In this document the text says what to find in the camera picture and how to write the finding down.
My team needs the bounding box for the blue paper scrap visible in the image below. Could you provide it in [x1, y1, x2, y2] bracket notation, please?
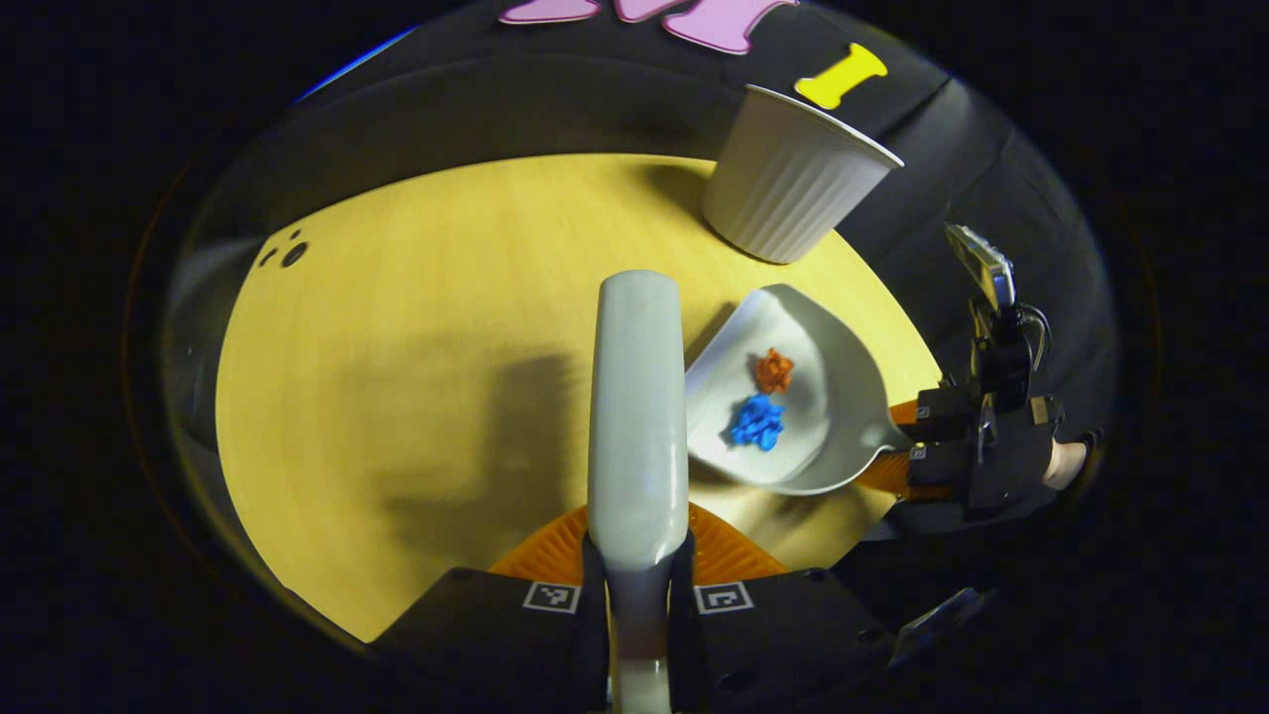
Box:
[730, 394, 785, 452]

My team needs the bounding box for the orange paper scrap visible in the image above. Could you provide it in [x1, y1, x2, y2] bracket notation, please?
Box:
[753, 347, 795, 395]

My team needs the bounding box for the white dustpan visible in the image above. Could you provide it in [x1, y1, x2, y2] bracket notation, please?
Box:
[684, 284, 913, 497]

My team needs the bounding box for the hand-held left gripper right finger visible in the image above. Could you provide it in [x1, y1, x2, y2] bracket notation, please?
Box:
[669, 503, 893, 714]

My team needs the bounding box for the wooden desktop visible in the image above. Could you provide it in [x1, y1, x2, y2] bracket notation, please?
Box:
[215, 152, 943, 644]

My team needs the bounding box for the white ribbed garbage bin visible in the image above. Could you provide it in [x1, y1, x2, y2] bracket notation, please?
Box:
[702, 84, 905, 265]

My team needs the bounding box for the black backdrop cloth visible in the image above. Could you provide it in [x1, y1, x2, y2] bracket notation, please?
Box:
[164, 0, 1121, 596]

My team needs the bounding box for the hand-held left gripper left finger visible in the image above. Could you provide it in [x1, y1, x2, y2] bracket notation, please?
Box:
[372, 504, 611, 714]

